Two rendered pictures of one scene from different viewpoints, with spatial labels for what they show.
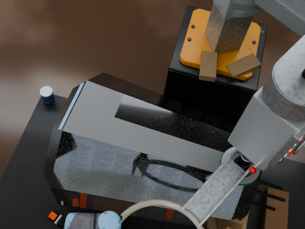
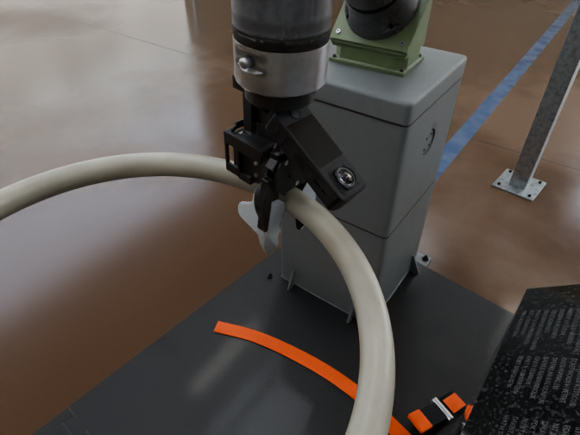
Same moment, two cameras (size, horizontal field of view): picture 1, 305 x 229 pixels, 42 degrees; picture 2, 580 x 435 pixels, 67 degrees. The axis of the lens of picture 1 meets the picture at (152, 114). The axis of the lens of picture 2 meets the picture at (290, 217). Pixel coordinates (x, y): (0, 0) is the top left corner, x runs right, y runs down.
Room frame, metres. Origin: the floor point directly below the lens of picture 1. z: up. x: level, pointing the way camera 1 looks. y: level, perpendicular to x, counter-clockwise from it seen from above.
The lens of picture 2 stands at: (0.60, -0.24, 1.30)
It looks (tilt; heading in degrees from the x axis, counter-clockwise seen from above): 40 degrees down; 125
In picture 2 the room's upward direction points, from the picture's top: straight up
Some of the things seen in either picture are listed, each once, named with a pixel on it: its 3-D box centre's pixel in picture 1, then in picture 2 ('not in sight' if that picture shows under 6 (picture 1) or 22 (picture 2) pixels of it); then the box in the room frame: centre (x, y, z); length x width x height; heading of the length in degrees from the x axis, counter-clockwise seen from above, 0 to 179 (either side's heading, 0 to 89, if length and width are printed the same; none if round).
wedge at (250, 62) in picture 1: (243, 65); not in sight; (1.60, -0.53, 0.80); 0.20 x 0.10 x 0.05; 122
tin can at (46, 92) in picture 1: (47, 95); not in sight; (1.56, 0.86, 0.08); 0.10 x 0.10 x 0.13
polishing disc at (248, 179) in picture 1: (240, 164); not in sight; (0.86, -0.51, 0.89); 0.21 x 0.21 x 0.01
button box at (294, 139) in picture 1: (287, 146); not in sight; (0.74, -0.56, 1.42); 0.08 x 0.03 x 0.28; 144
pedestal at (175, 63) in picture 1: (209, 75); not in sight; (1.79, -0.39, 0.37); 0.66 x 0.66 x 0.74; 83
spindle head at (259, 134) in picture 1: (281, 113); not in sight; (0.93, -0.56, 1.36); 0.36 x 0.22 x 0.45; 144
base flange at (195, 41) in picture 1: (221, 42); not in sight; (1.79, -0.39, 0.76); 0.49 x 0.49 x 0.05; 83
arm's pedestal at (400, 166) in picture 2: not in sight; (359, 184); (0.10, 0.90, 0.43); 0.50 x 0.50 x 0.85; 89
